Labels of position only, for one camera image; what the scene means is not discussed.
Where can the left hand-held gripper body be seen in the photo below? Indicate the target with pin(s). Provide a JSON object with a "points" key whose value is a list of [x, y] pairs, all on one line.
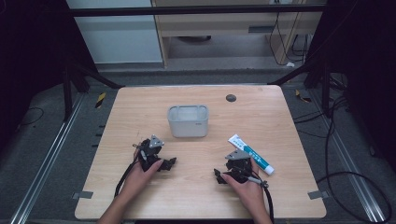
{"points": [[148, 149]]}

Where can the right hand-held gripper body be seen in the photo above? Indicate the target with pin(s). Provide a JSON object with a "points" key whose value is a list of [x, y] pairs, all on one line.
{"points": [[241, 166]]}

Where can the yellow black tape strip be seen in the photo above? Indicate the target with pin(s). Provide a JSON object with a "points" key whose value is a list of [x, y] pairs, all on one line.
{"points": [[303, 97], [100, 100]]}

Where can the black horizontal frame bar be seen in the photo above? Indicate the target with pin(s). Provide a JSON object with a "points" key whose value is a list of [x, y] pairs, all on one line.
{"points": [[186, 11]]}

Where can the black curtain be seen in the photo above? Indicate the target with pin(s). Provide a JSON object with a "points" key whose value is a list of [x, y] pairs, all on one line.
{"points": [[367, 62], [31, 62]]}

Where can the white plastic container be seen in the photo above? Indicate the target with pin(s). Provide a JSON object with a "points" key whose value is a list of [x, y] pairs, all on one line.
{"points": [[188, 127]]}

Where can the white cabinet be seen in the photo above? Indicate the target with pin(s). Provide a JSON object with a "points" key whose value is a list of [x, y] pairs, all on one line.
{"points": [[118, 40]]}

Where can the light wooden desk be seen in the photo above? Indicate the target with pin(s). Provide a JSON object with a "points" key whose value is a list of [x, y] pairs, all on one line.
{"points": [[218, 23]]}

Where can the person's left hand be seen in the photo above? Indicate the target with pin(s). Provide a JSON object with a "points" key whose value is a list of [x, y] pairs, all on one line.
{"points": [[137, 182]]}

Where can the black metal stand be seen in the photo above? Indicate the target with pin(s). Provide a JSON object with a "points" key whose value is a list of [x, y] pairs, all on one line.
{"points": [[325, 90], [67, 93]]}

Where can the grey round table grommet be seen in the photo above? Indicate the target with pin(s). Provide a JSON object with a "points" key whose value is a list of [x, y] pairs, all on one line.
{"points": [[231, 98]]}

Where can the grey tape piece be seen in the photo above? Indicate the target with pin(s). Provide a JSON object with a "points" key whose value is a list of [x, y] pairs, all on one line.
{"points": [[82, 195], [318, 195]]}

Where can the person's right hand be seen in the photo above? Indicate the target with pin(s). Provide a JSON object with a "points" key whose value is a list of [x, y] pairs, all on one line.
{"points": [[250, 194]]}

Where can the white teal toothpaste tube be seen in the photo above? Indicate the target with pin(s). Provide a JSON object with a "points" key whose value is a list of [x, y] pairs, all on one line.
{"points": [[249, 151]]}

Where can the aluminium floor rail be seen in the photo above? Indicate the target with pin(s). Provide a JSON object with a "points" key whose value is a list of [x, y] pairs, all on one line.
{"points": [[46, 161], [348, 158]]}

